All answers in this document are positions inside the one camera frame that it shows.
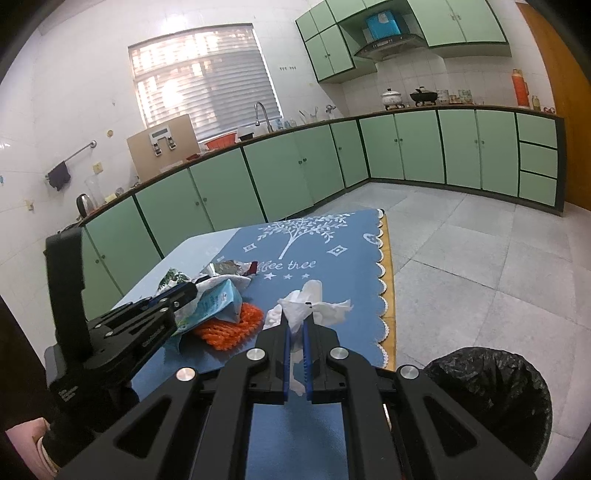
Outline green base cabinets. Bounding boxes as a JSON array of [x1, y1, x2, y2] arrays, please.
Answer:
[[58, 107, 566, 301]]

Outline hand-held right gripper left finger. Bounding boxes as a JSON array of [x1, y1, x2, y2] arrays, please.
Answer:
[[55, 323, 296, 480]]

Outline wooden door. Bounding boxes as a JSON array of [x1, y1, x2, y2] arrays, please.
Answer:
[[515, 2, 591, 208]]

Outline white tissue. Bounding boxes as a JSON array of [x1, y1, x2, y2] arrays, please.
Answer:
[[262, 279, 354, 398]]

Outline metal towel rail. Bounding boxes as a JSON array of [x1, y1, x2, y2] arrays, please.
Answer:
[[45, 140, 98, 178]]

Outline steel sink faucet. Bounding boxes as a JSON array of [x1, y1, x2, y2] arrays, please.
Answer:
[[254, 102, 273, 134]]

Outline green wall cabinets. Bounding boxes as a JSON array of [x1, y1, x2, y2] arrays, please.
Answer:
[[295, 0, 512, 85]]

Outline light blue table cover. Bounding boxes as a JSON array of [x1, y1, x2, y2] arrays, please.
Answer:
[[111, 227, 243, 315]]

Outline green leaf print wrapper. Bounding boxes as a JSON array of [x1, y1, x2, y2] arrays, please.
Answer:
[[152, 268, 193, 298]]

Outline blue hood chimney cover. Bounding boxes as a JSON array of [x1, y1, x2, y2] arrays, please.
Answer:
[[366, 12, 402, 42]]

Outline orange foam net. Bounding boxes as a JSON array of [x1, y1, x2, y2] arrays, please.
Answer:
[[193, 302, 264, 352]]

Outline orange thermos flask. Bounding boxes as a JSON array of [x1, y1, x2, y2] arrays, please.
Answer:
[[512, 69, 531, 109]]

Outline blue tree print tablecloth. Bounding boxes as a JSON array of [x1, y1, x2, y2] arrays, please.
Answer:
[[131, 209, 398, 480]]

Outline person's left forearm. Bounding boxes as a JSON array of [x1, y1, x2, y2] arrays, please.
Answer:
[[4, 416, 58, 475]]

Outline white window blind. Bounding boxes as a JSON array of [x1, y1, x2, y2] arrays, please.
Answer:
[[128, 22, 282, 141]]

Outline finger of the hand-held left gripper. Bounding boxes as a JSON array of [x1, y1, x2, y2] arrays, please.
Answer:
[[85, 282, 198, 330], [95, 307, 182, 365]]

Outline brown water dispenser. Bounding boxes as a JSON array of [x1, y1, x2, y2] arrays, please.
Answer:
[[127, 115, 200, 182]]

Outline bin with black bag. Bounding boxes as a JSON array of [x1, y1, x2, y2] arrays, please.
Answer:
[[422, 346, 553, 474]]

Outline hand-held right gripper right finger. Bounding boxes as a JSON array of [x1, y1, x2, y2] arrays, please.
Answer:
[[302, 318, 539, 480]]

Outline group of glass jars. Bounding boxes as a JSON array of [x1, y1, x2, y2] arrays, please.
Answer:
[[436, 89, 472, 106]]

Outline clear plastic pitcher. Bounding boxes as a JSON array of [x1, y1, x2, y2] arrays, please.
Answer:
[[85, 176, 105, 210]]

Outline black range hood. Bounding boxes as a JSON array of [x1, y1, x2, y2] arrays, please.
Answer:
[[354, 33, 428, 63]]

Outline dark hanging towel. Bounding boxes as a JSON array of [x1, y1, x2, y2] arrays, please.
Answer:
[[47, 161, 71, 191]]

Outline red plastic basin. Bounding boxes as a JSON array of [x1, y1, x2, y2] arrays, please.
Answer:
[[204, 133, 236, 151]]

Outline silver foil wrapper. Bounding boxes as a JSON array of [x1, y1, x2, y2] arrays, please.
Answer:
[[202, 260, 259, 289]]

